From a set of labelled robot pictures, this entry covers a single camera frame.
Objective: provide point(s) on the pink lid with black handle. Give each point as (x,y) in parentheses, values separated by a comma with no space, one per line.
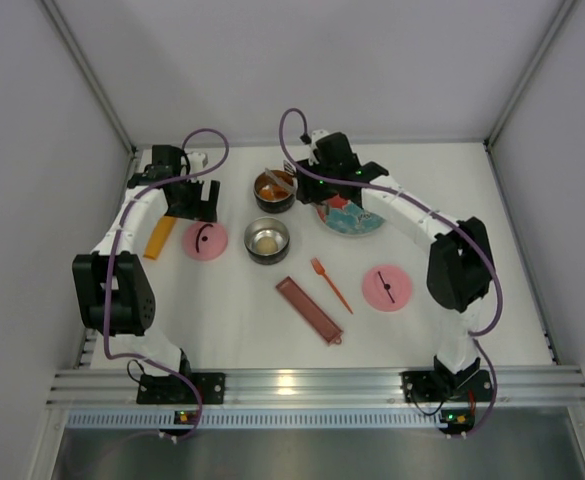
(204,241)
(387,288)

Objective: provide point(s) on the orange plastic fork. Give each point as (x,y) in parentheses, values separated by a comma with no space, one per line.
(320,271)

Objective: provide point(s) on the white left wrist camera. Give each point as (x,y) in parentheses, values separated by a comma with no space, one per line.
(198,161)

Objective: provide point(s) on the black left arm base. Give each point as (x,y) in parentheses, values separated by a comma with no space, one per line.
(169,390)

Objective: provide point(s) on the aluminium front rail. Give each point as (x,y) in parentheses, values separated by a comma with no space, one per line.
(377,388)

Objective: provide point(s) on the red patterned ceramic plate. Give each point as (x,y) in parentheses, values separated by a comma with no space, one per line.
(346,218)

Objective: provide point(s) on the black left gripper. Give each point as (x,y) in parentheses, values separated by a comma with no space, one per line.
(192,201)

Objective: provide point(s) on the metal tongs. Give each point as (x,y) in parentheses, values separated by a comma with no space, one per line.
(290,189)

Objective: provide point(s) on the dark red cutlery tray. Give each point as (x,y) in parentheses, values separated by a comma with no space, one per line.
(323,325)

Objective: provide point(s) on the beige round food ball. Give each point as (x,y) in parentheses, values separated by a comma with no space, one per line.
(266,245)

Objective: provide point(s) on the orange food pieces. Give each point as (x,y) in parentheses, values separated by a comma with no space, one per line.
(272,193)

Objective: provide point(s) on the black steel lunch bowl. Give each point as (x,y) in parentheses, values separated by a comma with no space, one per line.
(267,226)
(274,207)

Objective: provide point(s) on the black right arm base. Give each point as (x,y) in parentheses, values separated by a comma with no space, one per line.
(428,386)

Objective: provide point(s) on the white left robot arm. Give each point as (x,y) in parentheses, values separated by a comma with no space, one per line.
(114,294)

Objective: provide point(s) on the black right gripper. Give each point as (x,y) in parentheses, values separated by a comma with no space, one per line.
(310,185)

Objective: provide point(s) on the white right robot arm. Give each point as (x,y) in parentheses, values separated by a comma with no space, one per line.
(460,273)

